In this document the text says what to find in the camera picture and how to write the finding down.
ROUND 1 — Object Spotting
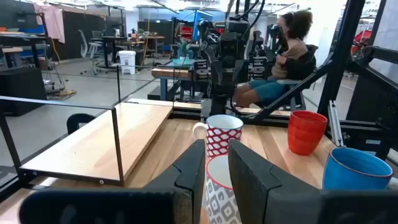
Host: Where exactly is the wooden shelf with black frame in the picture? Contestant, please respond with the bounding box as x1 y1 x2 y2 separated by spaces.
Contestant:
0 63 175 200

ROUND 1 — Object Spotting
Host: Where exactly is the black office chair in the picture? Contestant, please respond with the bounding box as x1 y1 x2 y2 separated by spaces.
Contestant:
275 43 320 111

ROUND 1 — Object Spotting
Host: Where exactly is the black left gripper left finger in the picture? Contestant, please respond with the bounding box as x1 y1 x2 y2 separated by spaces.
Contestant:
18 139 206 224

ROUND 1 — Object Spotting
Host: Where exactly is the black table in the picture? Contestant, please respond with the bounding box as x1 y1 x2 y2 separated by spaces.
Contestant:
90 35 128 69

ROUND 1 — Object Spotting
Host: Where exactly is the silver aluminium bracket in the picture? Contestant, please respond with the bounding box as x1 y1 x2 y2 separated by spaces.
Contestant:
328 99 345 147

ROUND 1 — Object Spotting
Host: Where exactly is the dark desk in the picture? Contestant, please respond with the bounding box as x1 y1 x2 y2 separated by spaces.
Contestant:
0 30 47 69

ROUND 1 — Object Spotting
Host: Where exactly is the black monitor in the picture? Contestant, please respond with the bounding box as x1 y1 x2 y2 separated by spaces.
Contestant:
0 0 40 30

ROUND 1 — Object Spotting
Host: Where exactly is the black cabinet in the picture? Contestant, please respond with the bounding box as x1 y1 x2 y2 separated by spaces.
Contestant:
0 67 47 118

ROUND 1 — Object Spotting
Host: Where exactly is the white bin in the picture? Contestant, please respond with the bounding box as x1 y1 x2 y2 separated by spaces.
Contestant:
118 50 137 75

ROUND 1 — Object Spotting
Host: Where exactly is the wooden workbench with blue legs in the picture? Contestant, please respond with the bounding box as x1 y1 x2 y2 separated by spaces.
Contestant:
151 58 206 102

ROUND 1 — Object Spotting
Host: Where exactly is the blue panel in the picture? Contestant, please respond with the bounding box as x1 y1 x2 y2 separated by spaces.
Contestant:
192 9 214 42

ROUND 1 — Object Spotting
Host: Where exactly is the person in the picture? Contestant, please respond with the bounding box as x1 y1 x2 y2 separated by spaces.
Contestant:
233 9 315 108

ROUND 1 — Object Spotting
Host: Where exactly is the white office chair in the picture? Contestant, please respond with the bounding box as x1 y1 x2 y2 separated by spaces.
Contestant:
77 29 105 75

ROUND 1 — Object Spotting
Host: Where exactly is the pink cloth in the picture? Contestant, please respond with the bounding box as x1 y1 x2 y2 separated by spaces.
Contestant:
32 2 66 44

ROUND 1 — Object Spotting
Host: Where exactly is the grey white diamond pattern mug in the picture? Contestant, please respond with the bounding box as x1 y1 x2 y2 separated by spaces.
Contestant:
203 154 243 224

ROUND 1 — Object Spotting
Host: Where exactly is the blue and white mug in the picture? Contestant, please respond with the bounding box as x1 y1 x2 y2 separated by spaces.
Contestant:
322 146 394 191

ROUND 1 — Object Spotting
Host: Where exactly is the black arched object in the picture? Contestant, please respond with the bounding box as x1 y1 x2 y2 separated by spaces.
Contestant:
66 113 96 136

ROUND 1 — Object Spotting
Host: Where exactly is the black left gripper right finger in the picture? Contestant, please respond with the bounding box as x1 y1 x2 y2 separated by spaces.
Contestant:
228 139 398 224

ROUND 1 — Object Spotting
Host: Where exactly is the red white diamond pattern mug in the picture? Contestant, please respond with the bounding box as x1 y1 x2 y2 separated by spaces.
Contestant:
192 114 244 159

